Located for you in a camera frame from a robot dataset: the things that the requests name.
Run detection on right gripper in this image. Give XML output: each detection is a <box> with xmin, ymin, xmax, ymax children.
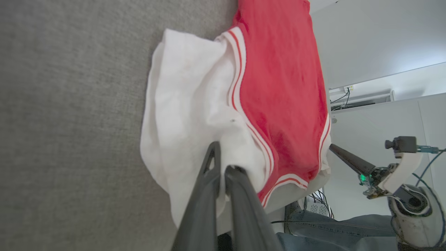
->
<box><xmin>329</xmin><ymin>143</ymin><xmax>398</xmax><ymax>200</ymax></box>

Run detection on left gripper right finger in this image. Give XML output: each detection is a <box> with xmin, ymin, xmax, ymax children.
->
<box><xmin>224</xmin><ymin>165</ymin><xmax>283</xmax><ymax>251</ymax></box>

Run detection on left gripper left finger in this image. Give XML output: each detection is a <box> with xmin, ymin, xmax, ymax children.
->
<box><xmin>171</xmin><ymin>141</ymin><xmax>222</xmax><ymax>251</ymax></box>

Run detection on red and white garment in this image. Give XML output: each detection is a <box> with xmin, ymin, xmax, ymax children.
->
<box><xmin>140</xmin><ymin>0</ymin><xmax>331</xmax><ymax>229</ymax></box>

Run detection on white partition board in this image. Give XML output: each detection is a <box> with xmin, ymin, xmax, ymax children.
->
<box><xmin>328</xmin><ymin>92</ymin><xmax>446</xmax><ymax>221</ymax></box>

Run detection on blue denim jeans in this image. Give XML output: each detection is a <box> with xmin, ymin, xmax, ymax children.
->
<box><xmin>275</xmin><ymin>209</ymin><xmax>399</xmax><ymax>251</ymax></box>

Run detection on grey fabric sofa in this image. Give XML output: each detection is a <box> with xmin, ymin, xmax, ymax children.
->
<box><xmin>0</xmin><ymin>0</ymin><xmax>331</xmax><ymax>251</ymax></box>

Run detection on black cable bundle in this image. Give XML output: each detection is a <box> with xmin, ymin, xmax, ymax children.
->
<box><xmin>305</xmin><ymin>190</ymin><xmax>335</xmax><ymax>219</ymax></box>

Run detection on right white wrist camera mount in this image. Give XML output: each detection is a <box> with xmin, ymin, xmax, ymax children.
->
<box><xmin>378</xmin><ymin>152</ymin><xmax>424</xmax><ymax>195</ymax></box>

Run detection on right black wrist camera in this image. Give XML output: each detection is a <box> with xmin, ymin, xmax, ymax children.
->
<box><xmin>385</xmin><ymin>136</ymin><xmax>418</xmax><ymax>154</ymax></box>

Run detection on white wall cable duct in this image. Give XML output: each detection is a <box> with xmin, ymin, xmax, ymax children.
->
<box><xmin>329</xmin><ymin>85</ymin><xmax>396</xmax><ymax>112</ymax></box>

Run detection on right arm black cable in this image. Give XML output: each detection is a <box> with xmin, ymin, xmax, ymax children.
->
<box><xmin>413</xmin><ymin>149</ymin><xmax>446</xmax><ymax>190</ymax></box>

